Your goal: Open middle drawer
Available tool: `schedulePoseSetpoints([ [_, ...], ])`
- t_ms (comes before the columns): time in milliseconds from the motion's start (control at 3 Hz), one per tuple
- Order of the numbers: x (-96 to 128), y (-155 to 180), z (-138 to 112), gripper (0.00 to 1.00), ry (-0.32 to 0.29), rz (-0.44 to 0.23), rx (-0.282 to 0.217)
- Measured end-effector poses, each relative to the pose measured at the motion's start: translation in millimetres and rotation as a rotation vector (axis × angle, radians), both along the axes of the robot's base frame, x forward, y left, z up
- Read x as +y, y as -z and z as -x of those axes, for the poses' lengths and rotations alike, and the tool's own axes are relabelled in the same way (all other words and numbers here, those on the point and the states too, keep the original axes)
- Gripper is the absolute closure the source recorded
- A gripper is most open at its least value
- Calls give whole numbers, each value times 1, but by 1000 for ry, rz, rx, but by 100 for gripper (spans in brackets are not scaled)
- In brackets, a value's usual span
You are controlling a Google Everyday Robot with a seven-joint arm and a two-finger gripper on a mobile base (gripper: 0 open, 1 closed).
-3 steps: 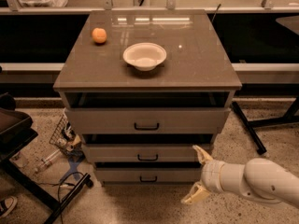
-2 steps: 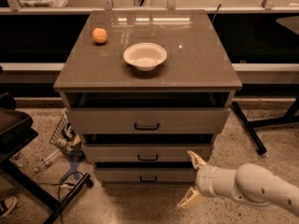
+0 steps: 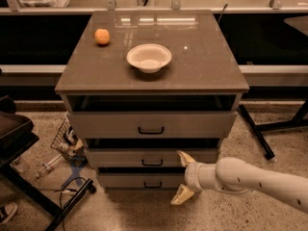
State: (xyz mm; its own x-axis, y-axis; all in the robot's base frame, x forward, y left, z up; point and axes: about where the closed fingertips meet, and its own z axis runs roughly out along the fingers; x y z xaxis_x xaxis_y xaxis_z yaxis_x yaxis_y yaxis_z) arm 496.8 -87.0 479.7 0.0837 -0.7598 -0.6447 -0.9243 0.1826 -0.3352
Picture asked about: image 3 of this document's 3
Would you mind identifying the grey drawer cabinet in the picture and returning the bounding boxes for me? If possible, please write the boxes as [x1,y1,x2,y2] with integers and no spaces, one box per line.
[56,11,248,191]

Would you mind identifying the grey top drawer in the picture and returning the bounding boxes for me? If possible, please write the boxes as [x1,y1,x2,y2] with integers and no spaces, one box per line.
[67,112,237,139]

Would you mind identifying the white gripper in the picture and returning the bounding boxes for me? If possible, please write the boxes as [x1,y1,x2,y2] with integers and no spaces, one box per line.
[170,150,203,205]

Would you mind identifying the orange fruit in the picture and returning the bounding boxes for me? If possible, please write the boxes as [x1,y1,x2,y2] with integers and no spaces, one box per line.
[94,29,110,45]

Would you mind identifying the grey drawer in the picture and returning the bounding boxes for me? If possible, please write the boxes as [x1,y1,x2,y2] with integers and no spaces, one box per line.
[84,147,220,168]
[97,173,185,191]
[67,112,237,139]

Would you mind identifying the wire basket with clutter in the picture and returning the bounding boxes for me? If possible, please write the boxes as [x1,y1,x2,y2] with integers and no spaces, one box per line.
[51,118,86,162]

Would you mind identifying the black and white sneaker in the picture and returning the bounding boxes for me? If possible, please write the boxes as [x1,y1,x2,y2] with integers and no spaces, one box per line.
[0,202,18,225]

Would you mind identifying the black table stand left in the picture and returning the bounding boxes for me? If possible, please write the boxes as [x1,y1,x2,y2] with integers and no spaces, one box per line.
[0,133,96,231]

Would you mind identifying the white paper bowl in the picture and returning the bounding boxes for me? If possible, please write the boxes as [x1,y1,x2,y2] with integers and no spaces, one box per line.
[126,43,172,73]

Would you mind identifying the black table stand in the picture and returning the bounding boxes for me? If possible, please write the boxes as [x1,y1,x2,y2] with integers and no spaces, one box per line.
[238,99,308,161]
[0,133,96,231]

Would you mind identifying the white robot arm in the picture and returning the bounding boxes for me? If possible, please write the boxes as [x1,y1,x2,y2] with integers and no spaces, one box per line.
[171,150,308,213]

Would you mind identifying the grey bottom drawer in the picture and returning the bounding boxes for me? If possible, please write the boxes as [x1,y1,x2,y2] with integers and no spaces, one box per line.
[97,173,185,191]

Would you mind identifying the black cable on floor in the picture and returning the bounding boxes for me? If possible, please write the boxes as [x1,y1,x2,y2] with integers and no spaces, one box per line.
[35,176,88,231]

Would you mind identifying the dark tray on left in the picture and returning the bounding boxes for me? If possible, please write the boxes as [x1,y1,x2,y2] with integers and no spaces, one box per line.
[0,112,34,149]

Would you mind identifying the black table stand right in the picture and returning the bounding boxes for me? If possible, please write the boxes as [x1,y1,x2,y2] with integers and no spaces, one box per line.
[238,99,308,161]

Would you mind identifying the clear plastic bottle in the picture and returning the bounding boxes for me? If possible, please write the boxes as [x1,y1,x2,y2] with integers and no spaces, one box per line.
[36,154,64,179]

